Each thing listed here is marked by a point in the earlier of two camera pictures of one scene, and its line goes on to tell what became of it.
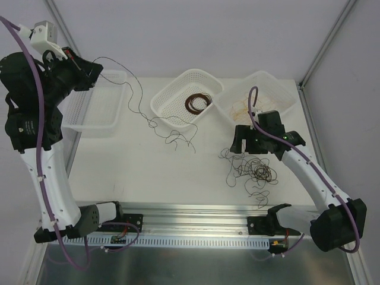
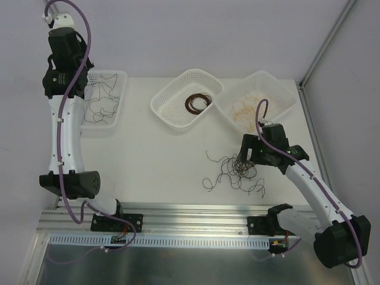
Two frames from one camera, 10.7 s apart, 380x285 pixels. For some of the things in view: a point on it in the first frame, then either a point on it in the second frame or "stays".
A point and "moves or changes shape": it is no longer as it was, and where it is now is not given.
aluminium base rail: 195,219 stays
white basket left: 99,109 stays
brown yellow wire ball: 256,172 moves or changes shape
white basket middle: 168,102 stays
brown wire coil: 189,102 stays
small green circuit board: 114,240 stays
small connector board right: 278,244 stays
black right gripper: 243,139 → 247,148
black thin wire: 177,130 → 104,105
